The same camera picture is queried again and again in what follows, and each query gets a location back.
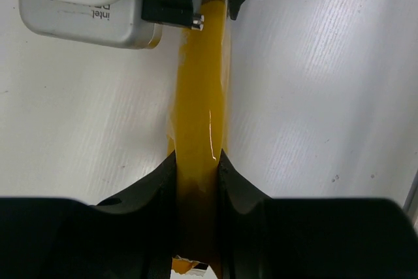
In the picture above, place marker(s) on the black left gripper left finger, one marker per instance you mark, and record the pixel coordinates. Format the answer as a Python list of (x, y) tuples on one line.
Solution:
[(127, 235)]

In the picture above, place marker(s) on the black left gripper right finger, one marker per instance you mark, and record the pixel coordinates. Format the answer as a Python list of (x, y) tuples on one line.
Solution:
[(263, 237)]

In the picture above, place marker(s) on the yellow Pastatime spaghetti bag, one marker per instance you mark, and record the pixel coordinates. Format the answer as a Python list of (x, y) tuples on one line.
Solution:
[(198, 133)]

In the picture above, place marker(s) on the aluminium table edge rail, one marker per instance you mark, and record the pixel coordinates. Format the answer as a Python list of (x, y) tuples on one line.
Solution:
[(411, 202)]

